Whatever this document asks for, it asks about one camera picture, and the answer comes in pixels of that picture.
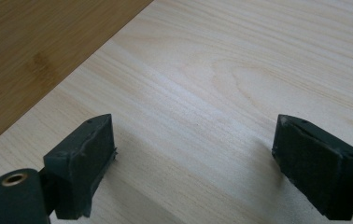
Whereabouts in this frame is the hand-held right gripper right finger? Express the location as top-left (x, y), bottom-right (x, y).
top-left (271, 113), bottom-right (353, 221)

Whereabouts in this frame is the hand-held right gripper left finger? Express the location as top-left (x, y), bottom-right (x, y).
top-left (42, 113), bottom-right (118, 220)

